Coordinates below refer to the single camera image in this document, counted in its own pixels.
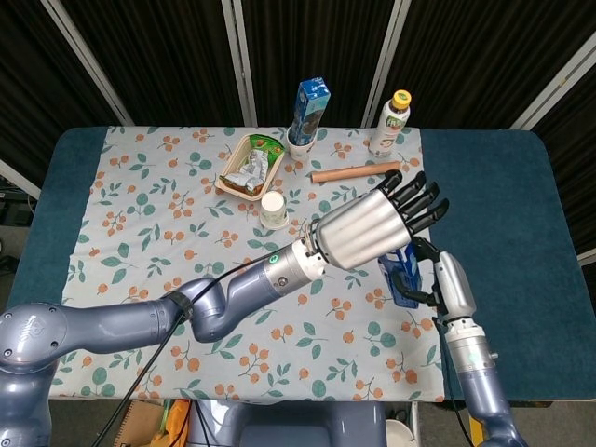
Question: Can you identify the blue toothpaste box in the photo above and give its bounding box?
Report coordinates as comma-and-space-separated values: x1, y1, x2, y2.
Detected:
375, 244, 424, 309

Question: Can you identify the paper cup green leaf print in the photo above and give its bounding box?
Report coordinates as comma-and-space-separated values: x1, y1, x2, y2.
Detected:
259, 191, 290, 230

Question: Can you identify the grey blue robot torso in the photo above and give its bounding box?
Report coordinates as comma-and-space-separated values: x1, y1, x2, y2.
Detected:
193, 399, 388, 447

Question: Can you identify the orange yellow bag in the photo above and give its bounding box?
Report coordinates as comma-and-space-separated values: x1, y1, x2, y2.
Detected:
160, 399, 193, 447

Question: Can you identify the beige food tray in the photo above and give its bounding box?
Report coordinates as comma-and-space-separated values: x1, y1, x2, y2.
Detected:
214, 133, 287, 202

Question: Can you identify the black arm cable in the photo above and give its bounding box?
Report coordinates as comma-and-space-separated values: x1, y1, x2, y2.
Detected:
90, 253, 277, 447
432, 315, 472, 447

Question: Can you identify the silver snack packet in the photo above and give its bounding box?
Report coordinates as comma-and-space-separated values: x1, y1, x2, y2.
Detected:
238, 148, 272, 182

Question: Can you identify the floral print tablecloth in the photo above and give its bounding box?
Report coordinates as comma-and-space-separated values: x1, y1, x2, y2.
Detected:
48, 125, 446, 404

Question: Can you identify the white drink bottle yellow cap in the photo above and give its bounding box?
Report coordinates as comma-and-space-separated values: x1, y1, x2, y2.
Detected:
367, 89, 413, 158

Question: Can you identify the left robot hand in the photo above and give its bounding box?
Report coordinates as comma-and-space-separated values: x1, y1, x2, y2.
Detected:
309, 169, 452, 272

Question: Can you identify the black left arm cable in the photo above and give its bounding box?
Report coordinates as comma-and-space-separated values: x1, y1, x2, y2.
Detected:
90, 253, 277, 447

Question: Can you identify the blue cookie package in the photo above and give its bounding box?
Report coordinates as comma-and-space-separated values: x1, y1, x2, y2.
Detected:
291, 76, 332, 145

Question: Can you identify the brown wooden rolling pin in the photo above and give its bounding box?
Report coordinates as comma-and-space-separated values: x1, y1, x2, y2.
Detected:
310, 160, 402, 184

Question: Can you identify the white partition frame post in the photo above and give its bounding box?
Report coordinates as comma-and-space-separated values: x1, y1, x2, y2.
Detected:
360, 0, 412, 128
222, 0, 260, 128
44, 0, 137, 128
507, 26, 596, 132

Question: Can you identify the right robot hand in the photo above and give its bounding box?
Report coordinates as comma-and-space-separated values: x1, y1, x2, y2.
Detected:
390, 236, 479, 323

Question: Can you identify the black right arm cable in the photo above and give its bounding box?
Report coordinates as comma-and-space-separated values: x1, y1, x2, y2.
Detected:
432, 315, 472, 447

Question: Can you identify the paper cup blue flower print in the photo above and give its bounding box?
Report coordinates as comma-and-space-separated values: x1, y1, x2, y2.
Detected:
285, 126, 317, 163

